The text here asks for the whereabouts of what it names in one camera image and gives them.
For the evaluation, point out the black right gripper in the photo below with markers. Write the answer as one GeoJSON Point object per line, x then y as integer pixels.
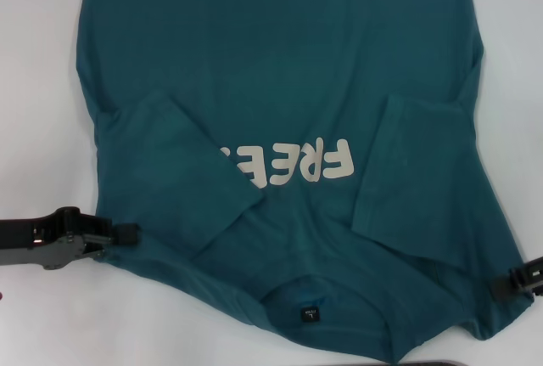
{"type": "Point", "coordinates": [528, 274]}

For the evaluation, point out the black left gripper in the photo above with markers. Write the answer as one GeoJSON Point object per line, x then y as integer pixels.
{"type": "Point", "coordinates": [46, 238]}

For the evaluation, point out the teal t-shirt with FREE print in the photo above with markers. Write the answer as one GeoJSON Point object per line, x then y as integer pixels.
{"type": "Point", "coordinates": [275, 64]}

